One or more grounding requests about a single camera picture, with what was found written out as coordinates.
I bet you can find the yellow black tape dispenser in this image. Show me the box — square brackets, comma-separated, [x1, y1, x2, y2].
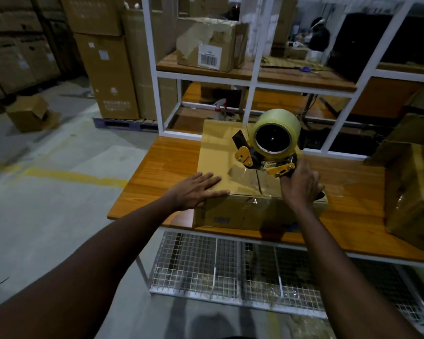
[232, 129, 326, 201]

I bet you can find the flattened cardboard sheet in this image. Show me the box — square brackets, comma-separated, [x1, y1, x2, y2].
[261, 56, 334, 71]

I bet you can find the white wire mesh shelf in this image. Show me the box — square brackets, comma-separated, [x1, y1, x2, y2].
[149, 229, 424, 329]

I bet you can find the orange wooden table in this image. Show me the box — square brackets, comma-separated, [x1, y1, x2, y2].
[107, 136, 424, 265]

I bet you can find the white metal shelf frame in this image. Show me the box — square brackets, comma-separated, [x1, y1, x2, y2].
[140, 0, 424, 161]

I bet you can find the person's left hand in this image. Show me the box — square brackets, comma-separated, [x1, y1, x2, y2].
[166, 171, 231, 212]

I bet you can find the large brown background carton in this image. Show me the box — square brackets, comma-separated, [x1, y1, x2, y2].
[272, 0, 299, 46]

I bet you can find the taped box with barcode label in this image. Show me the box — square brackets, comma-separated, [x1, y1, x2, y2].
[176, 17, 250, 73]

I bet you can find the black monitor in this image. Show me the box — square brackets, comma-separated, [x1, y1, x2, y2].
[326, 14, 424, 83]

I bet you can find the wall of stacked cartons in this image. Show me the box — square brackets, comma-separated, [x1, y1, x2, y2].
[0, 0, 85, 105]

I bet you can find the yellow cardboard box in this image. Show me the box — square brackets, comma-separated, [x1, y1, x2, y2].
[193, 120, 329, 233]

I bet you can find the pile of clear plastic scraps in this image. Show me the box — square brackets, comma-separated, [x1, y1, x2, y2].
[286, 314, 336, 339]

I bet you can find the person's right forearm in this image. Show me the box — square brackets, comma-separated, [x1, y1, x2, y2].
[293, 206, 424, 339]

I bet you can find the blue pallet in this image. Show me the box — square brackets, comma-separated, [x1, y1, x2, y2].
[93, 117, 159, 133]

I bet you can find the clear packing tape roll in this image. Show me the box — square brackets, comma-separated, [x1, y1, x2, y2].
[251, 108, 302, 160]

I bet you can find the tall plain cardboard box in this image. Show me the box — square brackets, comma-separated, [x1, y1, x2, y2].
[122, 8, 179, 121]

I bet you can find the white spray bottle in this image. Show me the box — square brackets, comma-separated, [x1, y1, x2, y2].
[213, 98, 228, 121]

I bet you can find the person's left forearm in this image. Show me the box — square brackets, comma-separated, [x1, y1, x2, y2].
[0, 197, 177, 339]

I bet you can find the wide brown cardboard box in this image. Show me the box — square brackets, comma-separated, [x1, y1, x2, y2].
[59, 0, 124, 36]

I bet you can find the wooden shelf board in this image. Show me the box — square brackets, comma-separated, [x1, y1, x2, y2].
[156, 52, 358, 92]

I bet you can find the person's right hand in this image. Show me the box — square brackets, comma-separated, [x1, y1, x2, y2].
[279, 158, 325, 212]

